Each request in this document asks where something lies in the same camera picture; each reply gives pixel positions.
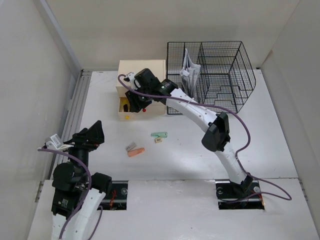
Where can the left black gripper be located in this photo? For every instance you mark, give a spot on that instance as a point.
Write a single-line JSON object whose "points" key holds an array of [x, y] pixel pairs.
{"points": [[91, 140]]}

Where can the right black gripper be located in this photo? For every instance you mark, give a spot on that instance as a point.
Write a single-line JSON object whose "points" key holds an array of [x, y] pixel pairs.
{"points": [[135, 105]]}

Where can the yellow black highlighter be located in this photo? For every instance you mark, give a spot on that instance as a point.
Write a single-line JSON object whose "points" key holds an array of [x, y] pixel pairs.
{"points": [[124, 105]]}

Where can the green transparent highlighter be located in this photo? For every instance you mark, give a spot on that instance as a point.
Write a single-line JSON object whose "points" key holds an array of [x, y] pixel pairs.
{"points": [[161, 134]]}

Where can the small tan eraser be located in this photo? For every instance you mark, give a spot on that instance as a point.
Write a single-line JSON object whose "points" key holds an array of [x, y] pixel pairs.
{"points": [[158, 140]]}

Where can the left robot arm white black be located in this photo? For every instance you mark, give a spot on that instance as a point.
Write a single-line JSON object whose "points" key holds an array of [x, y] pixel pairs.
{"points": [[77, 192]]}

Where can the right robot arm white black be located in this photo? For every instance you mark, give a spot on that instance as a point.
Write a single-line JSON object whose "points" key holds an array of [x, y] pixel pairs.
{"points": [[215, 126]]}

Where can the grey white eraser stick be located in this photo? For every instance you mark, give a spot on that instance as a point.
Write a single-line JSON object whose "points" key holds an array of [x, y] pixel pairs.
{"points": [[130, 147]]}

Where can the cream wooden drawer cabinet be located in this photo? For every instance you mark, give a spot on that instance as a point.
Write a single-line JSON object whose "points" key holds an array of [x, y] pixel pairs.
{"points": [[148, 74]]}

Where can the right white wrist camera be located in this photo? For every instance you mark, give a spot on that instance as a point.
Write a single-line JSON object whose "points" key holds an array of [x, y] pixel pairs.
{"points": [[130, 78]]}

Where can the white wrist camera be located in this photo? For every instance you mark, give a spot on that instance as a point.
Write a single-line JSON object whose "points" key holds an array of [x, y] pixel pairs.
{"points": [[130, 78], [54, 142]]}

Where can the aluminium rail frame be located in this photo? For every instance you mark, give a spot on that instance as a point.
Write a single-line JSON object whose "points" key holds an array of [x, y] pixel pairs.
{"points": [[72, 122]]}

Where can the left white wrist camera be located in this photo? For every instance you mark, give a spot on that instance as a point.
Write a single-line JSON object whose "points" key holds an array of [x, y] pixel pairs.
{"points": [[54, 142]]}

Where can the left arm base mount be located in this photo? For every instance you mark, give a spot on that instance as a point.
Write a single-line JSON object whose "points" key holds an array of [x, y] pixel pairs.
{"points": [[117, 198]]}

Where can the black wire mesh organizer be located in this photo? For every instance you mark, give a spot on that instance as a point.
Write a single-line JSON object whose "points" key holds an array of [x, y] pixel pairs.
{"points": [[225, 79]]}

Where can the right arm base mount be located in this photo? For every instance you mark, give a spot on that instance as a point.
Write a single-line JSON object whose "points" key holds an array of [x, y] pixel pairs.
{"points": [[234, 197]]}

